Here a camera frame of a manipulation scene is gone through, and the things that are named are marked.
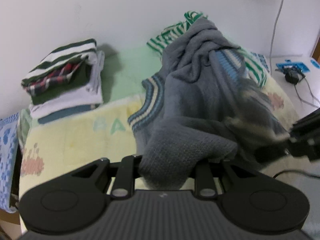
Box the grey knit sweater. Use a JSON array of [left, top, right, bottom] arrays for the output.
[[128, 33, 289, 190]]

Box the black power adapter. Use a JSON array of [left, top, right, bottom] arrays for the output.
[[285, 70, 299, 85]]

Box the blue plastic object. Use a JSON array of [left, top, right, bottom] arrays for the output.
[[276, 60, 310, 73]]

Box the yellow baby blanket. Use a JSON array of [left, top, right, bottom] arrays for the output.
[[18, 47, 301, 235]]

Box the green white striped garment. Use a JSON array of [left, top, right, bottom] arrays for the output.
[[147, 11, 268, 88]]

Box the white folded garment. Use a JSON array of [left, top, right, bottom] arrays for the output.
[[29, 50, 105, 119]]

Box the blue folded garment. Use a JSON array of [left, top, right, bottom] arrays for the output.
[[38, 104, 100, 125]]

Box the dark green folded garment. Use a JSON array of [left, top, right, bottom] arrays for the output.
[[30, 60, 92, 105]]

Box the blue patterned cloth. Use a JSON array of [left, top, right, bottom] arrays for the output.
[[1, 113, 19, 213]]

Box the red plaid folded shirt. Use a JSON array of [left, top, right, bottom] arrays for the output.
[[22, 60, 86, 96]]

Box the dark green striped folded shirt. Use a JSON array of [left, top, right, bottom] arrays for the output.
[[21, 38, 97, 86]]

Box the white wall cable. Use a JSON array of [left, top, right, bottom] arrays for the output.
[[268, 0, 287, 72]]

